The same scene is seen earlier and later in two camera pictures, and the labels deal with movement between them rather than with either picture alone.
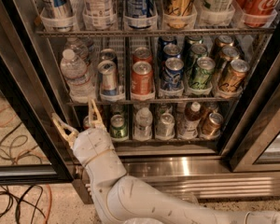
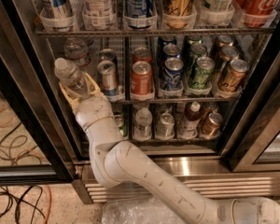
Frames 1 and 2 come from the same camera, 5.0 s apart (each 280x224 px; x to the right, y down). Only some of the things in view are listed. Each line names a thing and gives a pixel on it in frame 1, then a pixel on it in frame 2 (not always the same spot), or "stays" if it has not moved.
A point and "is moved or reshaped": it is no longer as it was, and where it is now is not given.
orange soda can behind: x=142 y=54 stays
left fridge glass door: x=26 y=93 stays
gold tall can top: x=179 y=7 stays
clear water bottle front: x=80 y=84 is moved or reshaped
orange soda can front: x=142 y=78 stays
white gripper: x=90 y=146 -> x=92 y=112
